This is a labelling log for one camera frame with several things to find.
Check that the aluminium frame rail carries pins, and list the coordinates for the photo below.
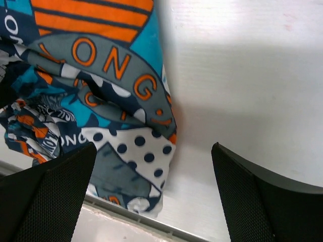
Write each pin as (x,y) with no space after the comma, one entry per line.
(104,209)

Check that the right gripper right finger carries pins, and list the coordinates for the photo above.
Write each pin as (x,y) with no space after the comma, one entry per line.
(261,205)

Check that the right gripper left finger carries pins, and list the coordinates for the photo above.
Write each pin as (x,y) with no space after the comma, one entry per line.
(43,203)

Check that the colourful patterned shorts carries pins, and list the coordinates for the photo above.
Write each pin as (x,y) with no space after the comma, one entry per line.
(74,72)

